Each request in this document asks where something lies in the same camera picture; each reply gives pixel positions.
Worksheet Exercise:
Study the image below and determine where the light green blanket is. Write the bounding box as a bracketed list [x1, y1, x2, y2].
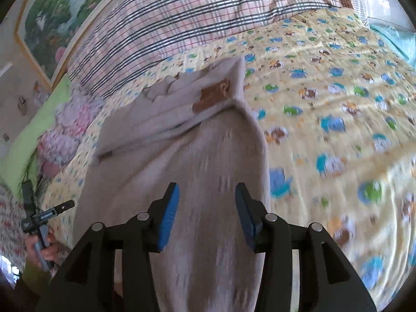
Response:
[3, 75, 77, 183]

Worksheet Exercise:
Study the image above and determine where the pink floral blanket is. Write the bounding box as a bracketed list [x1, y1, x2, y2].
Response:
[36, 88, 106, 178]

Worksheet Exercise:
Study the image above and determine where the red floral print quilt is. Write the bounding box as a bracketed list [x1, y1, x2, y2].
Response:
[0, 182, 30, 267]

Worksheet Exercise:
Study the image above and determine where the plaid quilt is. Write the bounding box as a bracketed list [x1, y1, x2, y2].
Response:
[67, 0, 353, 100]

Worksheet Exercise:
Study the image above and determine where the turquoise cloth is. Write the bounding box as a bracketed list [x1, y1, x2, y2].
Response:
[369, 23, 416, 69]

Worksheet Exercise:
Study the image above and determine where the framed landscape painting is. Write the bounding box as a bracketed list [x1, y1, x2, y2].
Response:
[15, 0, 131, 88]

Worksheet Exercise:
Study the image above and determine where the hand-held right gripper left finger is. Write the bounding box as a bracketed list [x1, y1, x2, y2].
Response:
[36, 182, 181, 312]

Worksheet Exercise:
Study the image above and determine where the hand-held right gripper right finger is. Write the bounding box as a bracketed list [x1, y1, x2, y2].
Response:
[235, 183, 378, 312]

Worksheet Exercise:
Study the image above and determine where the yellow bear print bed sheet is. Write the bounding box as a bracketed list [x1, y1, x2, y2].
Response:
[42, 6, 416, 309]

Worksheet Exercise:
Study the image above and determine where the beige knit sweater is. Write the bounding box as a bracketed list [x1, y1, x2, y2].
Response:
[73, 57, 272, 312]

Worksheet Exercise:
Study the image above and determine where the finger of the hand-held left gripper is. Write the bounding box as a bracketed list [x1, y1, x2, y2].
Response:
[21, 180, 36, 217]
[49, 200, 76, 218]

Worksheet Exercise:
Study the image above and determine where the person's left hand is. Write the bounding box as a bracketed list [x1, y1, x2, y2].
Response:
[24, 231, 62, 267]

